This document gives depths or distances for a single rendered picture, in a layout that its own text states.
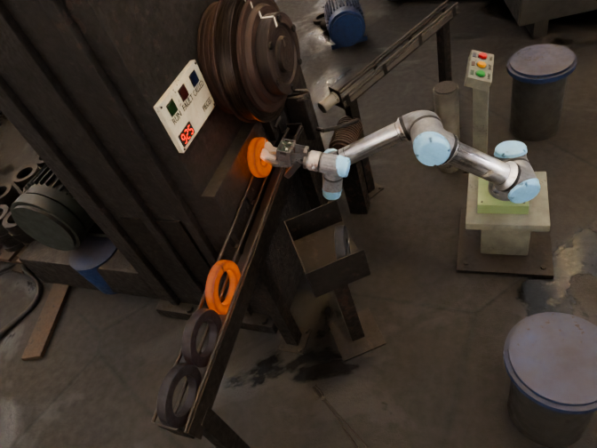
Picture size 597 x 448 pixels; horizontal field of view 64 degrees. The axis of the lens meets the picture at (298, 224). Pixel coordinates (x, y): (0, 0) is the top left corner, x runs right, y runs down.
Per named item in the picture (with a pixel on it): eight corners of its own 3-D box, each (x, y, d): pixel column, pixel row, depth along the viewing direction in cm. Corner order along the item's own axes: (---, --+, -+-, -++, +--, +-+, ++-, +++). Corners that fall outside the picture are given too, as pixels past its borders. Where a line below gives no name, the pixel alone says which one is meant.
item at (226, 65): (247, 148, 178) (195, 29, 145) (286, 77, 206) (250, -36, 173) (262, 148, 175) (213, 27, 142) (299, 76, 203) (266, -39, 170)
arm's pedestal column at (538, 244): (548, 211, 230) (554, 171, 212) (553, 278, 206) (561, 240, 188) (461, 209, 245) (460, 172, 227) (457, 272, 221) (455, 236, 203)
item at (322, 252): (347, 372, 202) (305, 274, 151) (327, 324, 221) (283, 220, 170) (391, 354, 202) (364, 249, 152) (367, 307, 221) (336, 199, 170)
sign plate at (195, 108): (179, 153, 155) (153, 107, 142) (210, 105, 170) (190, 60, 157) (185, 153, 154) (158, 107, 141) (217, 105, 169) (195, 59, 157)
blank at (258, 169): (265, 180, 192) (272, 180, 190) (245, 173, 177) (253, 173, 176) (266, 142, 193) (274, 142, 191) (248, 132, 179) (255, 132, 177)
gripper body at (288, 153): (280, 137, 178) (311, 142, 176) (282, 153, 185) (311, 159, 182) (274, 150, 174) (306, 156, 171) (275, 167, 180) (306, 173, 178)
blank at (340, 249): (339, 279, 157) (349, 278, 156) (332, 236, 151) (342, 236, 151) (343, 259, 171) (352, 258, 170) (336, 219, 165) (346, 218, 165)
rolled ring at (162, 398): (181, 356, 140) (172, 354, 142) (156, 420, 131) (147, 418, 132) (209, 375, 155) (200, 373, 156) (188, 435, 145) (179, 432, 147)
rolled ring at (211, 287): (208, 309, 151) (199, 308, 152) (234, 318, 167) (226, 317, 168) (220, 253, 156) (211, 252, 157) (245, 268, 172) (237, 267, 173)
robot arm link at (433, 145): (537, 164, 183) (422, 109, 166) (551, 190, 173) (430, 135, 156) (514, 184, 191) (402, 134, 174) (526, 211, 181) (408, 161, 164)
